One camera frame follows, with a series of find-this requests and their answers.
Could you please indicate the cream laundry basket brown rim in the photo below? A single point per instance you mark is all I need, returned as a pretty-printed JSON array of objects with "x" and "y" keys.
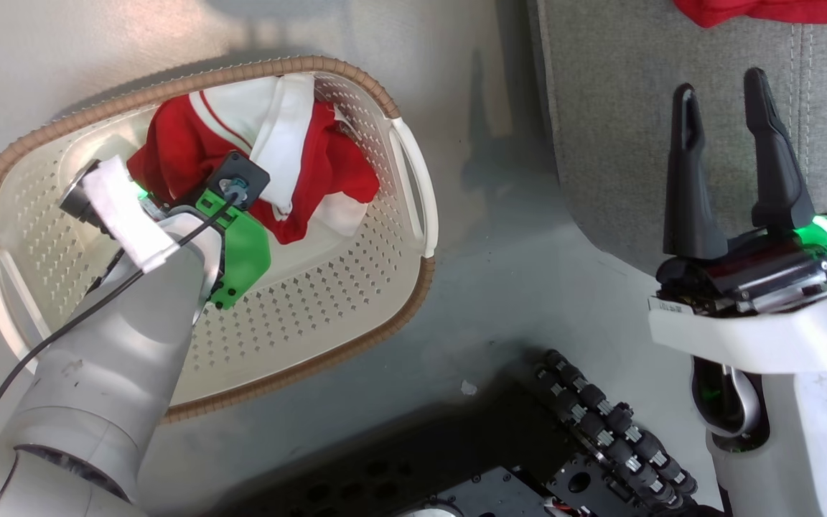
[{"x": 313, "y": 301}]

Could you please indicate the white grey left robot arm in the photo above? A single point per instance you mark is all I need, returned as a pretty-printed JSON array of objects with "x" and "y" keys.
[{"x": 97, "y": 373}]

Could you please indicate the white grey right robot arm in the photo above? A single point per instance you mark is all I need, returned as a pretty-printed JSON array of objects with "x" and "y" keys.
[{"x": 808, "y": 445}]

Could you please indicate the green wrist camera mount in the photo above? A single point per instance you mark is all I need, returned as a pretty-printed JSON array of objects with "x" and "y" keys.
[{"x": 245, "y": 251}]

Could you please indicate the black roller robot wheel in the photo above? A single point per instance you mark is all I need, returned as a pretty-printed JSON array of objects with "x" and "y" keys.
[{"x": 614, "y": 431}]

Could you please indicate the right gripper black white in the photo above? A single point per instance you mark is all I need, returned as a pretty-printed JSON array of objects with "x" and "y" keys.
[{"x": 758, "y": 330}]

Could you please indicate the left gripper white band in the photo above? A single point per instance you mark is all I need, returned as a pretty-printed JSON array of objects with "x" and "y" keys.
[{"x": 126, "y": 212}]

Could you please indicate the red and white jersey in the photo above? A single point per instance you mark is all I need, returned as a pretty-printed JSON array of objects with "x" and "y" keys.
[{"x": 184, "y": 143}]

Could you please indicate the red garment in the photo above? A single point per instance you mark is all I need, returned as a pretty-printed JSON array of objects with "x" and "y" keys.
[{"x": 779, "y": 8}]

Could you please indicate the grey fabric sofa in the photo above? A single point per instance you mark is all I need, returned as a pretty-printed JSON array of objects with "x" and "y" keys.
[{"x": 600, "y": 108}]

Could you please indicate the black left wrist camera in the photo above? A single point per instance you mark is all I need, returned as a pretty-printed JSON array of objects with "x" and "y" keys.
[{"x": 250, "y": 169}]

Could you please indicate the small white floor scrap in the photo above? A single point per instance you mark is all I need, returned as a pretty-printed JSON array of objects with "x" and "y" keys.
[{"x": 469, "y": 388}]

